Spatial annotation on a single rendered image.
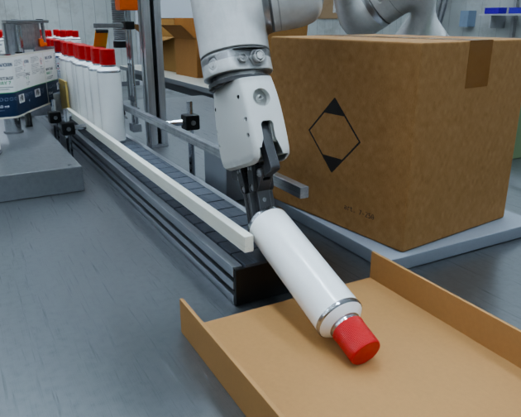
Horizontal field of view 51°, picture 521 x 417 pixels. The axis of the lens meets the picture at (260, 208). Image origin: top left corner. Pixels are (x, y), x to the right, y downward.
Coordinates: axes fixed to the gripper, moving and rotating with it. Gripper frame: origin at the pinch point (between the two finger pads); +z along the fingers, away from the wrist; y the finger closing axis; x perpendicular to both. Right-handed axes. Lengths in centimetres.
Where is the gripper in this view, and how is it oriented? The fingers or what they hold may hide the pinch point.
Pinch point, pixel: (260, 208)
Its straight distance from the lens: 66.1
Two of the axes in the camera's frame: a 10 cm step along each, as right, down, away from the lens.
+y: -4.5, 0.5, 8.9
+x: -8.8, 1.6, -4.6
